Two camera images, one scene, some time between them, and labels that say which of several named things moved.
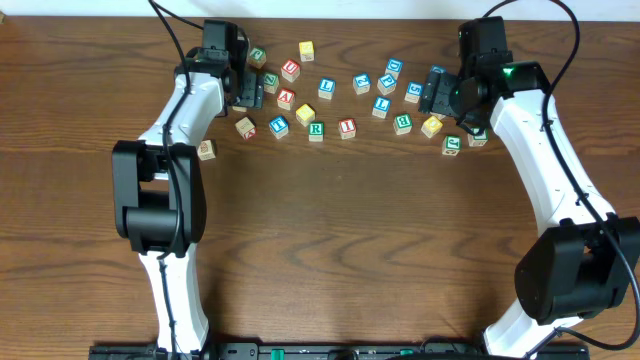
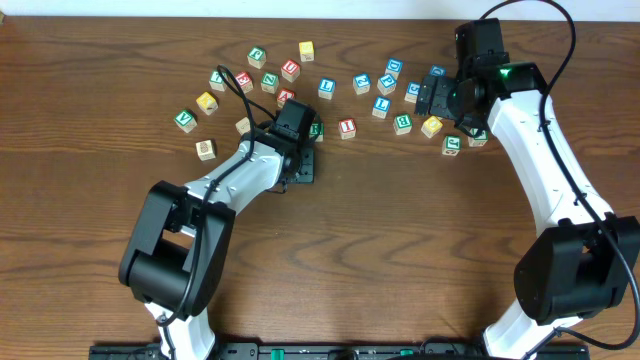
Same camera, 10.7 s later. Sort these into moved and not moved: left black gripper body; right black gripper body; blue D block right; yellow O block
Moved: left black gripper body
Not moved: blue D block right; right black gripper body; yellow O block
